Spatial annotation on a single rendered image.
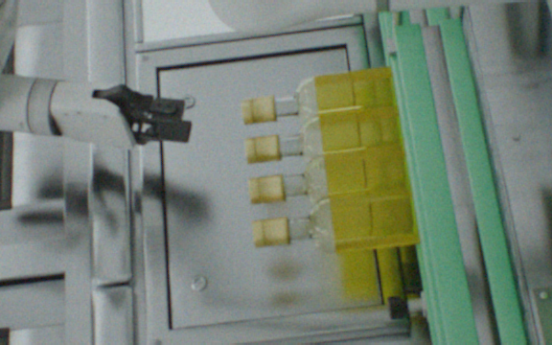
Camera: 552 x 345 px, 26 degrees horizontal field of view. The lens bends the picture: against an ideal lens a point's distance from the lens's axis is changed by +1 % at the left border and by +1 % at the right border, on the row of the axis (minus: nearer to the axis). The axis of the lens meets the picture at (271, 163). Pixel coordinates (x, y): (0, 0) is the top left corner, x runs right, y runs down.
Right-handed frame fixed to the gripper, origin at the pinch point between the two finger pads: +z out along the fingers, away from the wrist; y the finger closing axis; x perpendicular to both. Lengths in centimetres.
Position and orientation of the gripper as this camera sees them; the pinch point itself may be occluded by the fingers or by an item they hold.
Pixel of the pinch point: (172, 120)
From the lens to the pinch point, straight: 153.6
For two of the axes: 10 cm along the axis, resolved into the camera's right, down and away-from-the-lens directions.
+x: 1.7, -8.8, 4.3
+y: -0.9, -4.5, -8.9
